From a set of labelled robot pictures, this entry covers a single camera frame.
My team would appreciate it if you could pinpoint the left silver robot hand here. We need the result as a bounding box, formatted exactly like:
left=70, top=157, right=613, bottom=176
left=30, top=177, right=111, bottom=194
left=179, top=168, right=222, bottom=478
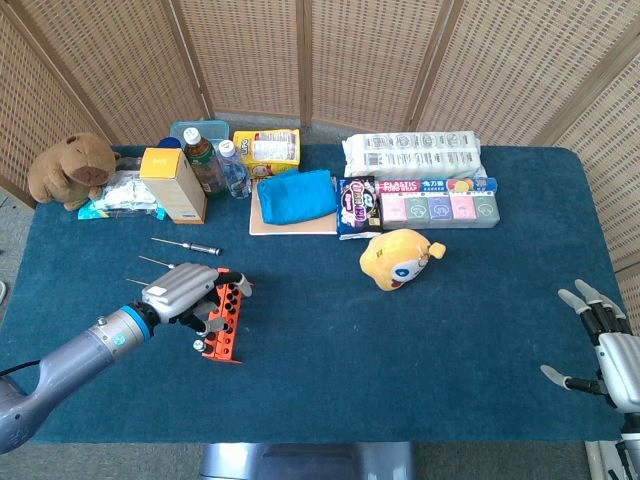
left=141, top=263, right=254, bottom=337

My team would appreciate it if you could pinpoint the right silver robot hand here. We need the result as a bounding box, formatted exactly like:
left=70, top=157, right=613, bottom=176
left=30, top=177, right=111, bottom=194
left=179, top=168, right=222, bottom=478
left=539, top=278, right=640, bottom=414

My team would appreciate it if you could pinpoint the orange test tube rack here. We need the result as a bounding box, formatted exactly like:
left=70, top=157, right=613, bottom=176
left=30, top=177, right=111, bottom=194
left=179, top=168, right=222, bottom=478
left=201, top=267, right=255, bottom=365

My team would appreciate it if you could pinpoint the tall yellow cardboard box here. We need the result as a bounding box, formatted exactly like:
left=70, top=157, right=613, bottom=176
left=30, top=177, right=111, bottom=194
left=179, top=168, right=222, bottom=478
left=138, top=147, right=208, bottom=226

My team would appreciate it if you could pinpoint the white teal wet wipes pack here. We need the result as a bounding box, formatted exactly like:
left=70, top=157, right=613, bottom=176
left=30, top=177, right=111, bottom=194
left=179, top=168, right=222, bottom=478
left=77, top=169, right=168, bottom=222

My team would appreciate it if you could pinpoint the green tea bottle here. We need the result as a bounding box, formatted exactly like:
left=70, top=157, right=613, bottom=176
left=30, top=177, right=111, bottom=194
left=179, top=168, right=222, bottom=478
left=181, top=126, right=229, bottom=197

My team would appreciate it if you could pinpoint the clear water bottle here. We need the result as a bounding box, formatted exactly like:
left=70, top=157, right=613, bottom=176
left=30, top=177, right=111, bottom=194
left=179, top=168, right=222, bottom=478
left=216, top=139, right=253, bottom=200

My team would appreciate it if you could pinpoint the blue cloth pouch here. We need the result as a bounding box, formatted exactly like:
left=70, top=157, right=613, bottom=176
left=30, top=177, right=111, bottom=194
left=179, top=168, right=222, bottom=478
left=256, top=168, right=338, bottom=226

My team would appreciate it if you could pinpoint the blue lidded plastic container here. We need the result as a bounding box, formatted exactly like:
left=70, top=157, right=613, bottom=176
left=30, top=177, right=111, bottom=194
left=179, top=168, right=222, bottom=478
left=168, top=118, right=227, bottom=151

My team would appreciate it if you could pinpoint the yellow snack bag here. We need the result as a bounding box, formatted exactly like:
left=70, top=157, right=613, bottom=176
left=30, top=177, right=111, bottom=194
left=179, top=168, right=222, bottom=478
left=232, top=128, right=302, bottom=180

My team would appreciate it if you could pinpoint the brown capybara plush toy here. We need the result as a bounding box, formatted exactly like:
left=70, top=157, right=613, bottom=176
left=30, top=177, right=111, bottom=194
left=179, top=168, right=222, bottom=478
left=27, top=132, right=122, bottom=212

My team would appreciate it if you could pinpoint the blue carpet table mat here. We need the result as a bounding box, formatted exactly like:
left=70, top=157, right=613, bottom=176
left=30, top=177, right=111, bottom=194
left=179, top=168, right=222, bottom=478
left=0, top=144, right=624, bottom=445

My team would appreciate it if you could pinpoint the dark snack packet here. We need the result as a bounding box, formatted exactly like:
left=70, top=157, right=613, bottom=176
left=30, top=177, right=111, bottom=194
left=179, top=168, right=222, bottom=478
left=335, top=175, right=384, bottom=241

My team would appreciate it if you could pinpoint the grey robot torso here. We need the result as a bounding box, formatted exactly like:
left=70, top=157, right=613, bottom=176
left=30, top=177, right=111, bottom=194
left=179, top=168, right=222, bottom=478
left=198, top=441, right=417, bottom=480

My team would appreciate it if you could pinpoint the yellow plush toy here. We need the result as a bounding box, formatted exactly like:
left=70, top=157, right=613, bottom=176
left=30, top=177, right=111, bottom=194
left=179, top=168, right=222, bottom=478
left=359, top=228, right=448, bottom=293

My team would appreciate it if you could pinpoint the coloured pocket tissue multipack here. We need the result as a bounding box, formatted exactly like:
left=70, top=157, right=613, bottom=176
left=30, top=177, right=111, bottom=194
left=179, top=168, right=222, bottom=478
left=379, top=192, right=501, bottom=230

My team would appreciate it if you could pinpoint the plastic food wrap box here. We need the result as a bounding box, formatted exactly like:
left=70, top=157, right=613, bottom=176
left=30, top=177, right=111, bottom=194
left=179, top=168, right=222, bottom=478
left=375, top=177, right=500, bottom=196

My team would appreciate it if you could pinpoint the wicker folding screen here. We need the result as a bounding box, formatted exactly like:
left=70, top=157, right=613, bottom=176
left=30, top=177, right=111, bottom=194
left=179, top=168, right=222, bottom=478
left=0, top=0, right=640, bottom=274

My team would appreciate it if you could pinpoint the large white tissue pack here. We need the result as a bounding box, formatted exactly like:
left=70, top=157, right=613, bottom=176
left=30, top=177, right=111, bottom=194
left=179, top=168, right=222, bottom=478
left=342, top=130, right=489, bottom=182

